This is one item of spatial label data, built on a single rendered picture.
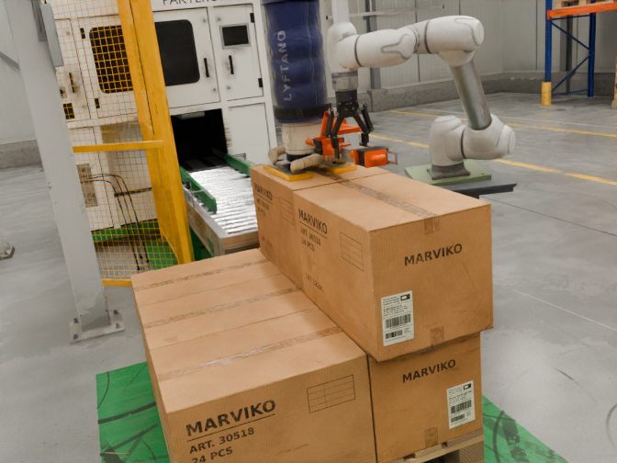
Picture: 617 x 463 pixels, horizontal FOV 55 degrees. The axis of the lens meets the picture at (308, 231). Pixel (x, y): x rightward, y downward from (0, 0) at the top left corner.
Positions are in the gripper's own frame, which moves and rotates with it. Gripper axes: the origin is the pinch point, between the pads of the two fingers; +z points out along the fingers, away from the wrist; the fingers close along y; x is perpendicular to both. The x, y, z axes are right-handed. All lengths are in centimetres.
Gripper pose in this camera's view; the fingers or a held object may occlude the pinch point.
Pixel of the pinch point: (351, 149)
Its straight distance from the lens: 209.3
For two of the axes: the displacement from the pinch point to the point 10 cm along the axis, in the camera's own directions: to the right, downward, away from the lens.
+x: 3.6, 2.4, -9.0
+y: -9.3, 2.0, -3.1
